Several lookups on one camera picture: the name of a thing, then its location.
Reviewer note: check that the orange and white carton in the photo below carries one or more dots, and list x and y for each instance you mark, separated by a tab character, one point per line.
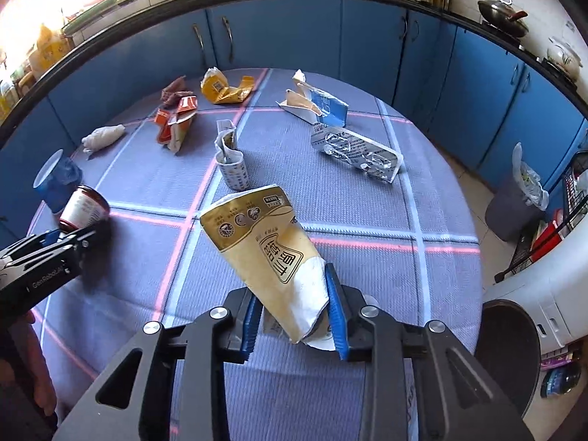
174	124

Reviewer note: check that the blue and white carton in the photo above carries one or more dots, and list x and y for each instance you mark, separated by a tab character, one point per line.
326	105

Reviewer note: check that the blue paper cup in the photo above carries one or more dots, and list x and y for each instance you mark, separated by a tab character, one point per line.
57	183

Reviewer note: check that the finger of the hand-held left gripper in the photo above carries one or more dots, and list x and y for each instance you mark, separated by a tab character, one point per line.
94	262
50	238

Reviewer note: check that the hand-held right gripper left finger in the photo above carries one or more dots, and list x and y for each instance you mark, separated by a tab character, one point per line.
250	326

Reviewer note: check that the blue kitchen cabinets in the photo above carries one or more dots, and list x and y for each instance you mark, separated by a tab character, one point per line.
294	36

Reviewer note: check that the white washing machine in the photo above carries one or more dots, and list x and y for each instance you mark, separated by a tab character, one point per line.
551	294

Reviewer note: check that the black wok with lid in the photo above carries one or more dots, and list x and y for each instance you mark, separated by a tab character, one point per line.
503	14

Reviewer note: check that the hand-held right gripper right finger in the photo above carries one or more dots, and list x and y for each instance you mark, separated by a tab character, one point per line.
335	317

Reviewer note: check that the blue plastic bottle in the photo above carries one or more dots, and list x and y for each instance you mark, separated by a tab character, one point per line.
558	381

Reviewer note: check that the yellow and white milk carton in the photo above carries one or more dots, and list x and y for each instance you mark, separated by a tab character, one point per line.
266	248

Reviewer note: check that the silver blister pack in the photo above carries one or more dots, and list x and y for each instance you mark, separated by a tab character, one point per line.
356	151

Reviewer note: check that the brown crumpled wrapper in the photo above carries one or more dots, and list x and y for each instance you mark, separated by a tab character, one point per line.
173	92

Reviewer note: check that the person's left hand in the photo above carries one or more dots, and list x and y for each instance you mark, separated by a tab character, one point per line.
43	367

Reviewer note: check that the yellow crushed carton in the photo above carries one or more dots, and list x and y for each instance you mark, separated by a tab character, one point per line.
225	89

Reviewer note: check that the crumpled white tissue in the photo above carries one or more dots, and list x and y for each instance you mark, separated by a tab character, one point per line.
103	137

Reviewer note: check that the grey bin with plastic bag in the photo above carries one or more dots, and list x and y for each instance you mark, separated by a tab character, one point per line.
510	206

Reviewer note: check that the white ceramic pot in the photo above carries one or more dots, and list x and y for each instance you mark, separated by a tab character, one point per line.
564	55

